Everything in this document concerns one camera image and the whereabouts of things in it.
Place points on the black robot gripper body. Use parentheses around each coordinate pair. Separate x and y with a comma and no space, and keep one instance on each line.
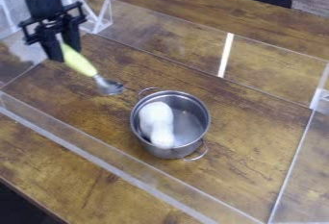
(49,15)

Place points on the clear acrylic triangle stand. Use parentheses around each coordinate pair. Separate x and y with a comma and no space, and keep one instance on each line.
(97,21)

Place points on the white cloth in pot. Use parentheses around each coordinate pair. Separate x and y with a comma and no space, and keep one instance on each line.
(156,124)

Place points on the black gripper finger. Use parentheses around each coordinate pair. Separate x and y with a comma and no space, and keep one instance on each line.
(51,46)
(71,35)

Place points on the stainless steel pot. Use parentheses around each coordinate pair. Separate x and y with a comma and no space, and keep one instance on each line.
(191,124)

